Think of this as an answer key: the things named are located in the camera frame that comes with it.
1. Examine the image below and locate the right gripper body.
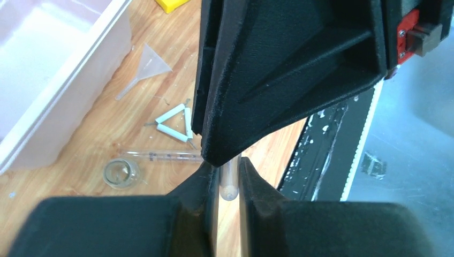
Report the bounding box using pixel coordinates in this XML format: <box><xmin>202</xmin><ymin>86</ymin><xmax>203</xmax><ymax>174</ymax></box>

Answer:
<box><xmin>381</xmin><ymin>0</ymin><xmax>453</xmax><ymax>80</ymax></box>

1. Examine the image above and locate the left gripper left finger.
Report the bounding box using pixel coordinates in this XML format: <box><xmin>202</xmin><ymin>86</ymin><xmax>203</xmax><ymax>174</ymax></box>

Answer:
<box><xmin>8</xmin><ymin>162</ymin><xmax>218</xmax><ymax>256</ymax></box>

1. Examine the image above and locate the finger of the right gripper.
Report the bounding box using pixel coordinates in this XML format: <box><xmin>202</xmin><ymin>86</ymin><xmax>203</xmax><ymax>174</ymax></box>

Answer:
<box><xmin>201</xmin><ymin>1</ymin><xmax>387</xmax><ymax>167</ymax></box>
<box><xmin>192</xmin><ymin>0</ymin><xmax>224</xmax><ymax>137</ymax></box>

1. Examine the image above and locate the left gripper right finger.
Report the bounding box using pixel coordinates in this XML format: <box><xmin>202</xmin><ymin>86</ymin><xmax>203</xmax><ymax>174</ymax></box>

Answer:
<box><xmin>239</xmin><ymin>157</ymin><xmax>435</xmax><ymax>256</ymax></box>

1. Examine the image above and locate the blue capped tube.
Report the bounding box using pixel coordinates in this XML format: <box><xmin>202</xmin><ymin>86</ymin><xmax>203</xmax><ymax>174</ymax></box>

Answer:
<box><xmin>220</xmin><ymin>154</ymin><xmax>241</xmax><ymax>201</ymax></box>

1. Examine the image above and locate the small glass flask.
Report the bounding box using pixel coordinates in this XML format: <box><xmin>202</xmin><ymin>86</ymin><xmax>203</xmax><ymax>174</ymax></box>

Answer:
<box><xmin>103</xmin><ymin>158</ymin><xmax>140</xmax><ymax>190</ymax></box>

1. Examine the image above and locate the glass graduated tube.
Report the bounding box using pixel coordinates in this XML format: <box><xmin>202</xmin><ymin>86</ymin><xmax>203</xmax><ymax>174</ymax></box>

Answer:
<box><xmin>116</xmin><ymin>148</ymin><xmax>203</xmax><ymax>163</ymax></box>

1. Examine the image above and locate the yellow test tube rack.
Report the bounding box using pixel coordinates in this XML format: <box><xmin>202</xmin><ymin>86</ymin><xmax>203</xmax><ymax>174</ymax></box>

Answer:
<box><xmin>155</xmin><ymin>0</ymin><xmax>190</xmax><ymax>14</ymax></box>

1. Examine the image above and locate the clear plastic funnel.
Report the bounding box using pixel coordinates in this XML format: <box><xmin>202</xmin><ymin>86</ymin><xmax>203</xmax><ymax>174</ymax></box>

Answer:
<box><xmin>115</xmin><ymin>44</ymin><xmax>172</xmax><ymax>101</ymax></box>

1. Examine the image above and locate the clay pipe triangle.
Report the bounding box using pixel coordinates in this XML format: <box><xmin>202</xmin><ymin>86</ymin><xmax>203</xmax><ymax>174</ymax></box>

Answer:
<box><xmin>144</xmin><ymin>99</ymin><xmax>197</xmax><ymax>150</ymax></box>

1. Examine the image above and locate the pink plastic bin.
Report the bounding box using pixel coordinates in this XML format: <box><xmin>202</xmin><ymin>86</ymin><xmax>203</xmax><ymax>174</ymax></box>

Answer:
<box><xmin>1</xmin><ymin>1</ymin><xmax>132</xmax><ymax>172</ymax></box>

